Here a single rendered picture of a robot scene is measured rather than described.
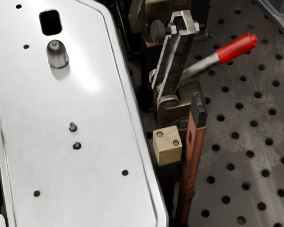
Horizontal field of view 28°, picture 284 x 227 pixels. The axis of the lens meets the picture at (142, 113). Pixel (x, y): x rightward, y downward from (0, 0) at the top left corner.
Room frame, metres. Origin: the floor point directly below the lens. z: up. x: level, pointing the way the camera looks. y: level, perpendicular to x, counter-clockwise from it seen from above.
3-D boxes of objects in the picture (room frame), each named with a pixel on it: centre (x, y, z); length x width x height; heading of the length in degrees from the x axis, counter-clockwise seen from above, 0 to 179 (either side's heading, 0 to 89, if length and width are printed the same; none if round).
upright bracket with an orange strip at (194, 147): (0.30, -0.07, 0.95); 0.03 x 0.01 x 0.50; 12
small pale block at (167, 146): (0.32, -0.03, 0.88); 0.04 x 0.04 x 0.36; 12
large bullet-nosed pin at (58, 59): (0.49, 0.13, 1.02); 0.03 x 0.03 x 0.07
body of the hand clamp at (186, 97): (0.40, -0.06, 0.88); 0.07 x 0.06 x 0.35; 102
